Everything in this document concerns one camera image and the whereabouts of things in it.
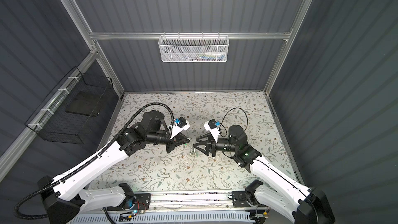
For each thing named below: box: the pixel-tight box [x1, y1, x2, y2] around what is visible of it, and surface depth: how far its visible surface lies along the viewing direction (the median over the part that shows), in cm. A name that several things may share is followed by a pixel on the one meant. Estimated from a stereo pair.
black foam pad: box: [65, 90, 108, 118], surface depth 77 cm
